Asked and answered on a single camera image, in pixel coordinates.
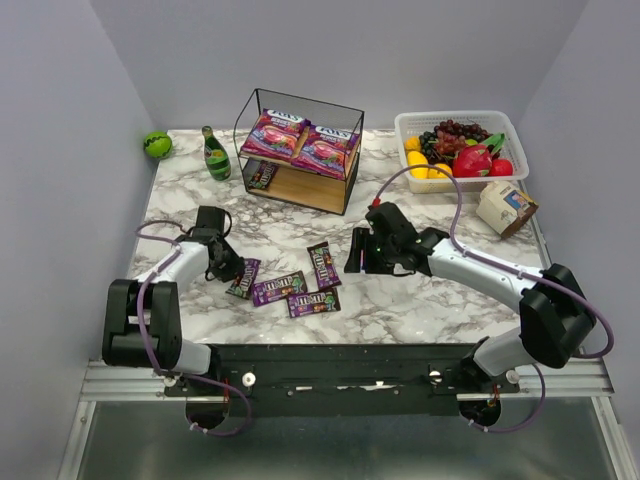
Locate red dragon fruit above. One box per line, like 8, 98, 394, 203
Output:
452, 144, 492, 178

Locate aluminium rail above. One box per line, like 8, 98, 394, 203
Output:
80, 359, 614, 402

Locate white plastic fruit basket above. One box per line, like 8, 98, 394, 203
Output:
395, 110, 529, 193

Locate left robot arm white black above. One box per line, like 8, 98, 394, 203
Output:
102, 206, 244, 376

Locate orange fruit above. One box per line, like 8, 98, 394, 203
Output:
427, 163, 452, 179

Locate dark grape bunch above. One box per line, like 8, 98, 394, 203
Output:
419, 119, 490, 164

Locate purple m&m's bag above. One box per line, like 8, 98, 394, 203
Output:
307, 241, 341, 291
226, 258, 261, 300
251, 271, 308, 307
286, 288, 341, 318
248, 160, 279, 190

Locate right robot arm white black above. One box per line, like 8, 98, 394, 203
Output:
364, 200, 596, 379

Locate purple Fox's candy bag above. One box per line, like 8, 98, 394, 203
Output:
240, 108, 310, 161
291, 125, 361, 180

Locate yellow mango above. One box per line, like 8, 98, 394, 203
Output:
406, 150, 429, 180

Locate red apple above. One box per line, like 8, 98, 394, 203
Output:
489, 158, 514, 177

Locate yellow small fruit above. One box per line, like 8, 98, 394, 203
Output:
404, 136, 422, 152

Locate black wire wooden shelf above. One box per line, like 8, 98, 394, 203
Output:
233, 88, 365, 215

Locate black mounting base plate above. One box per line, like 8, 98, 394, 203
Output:
165, 344, 519, 418

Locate green glass bottle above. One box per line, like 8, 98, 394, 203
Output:
201, 126, 231, 181

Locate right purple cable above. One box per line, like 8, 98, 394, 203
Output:
372, 164, 615, 434

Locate green ball toy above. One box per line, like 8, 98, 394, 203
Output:
143, 131, 173, 160

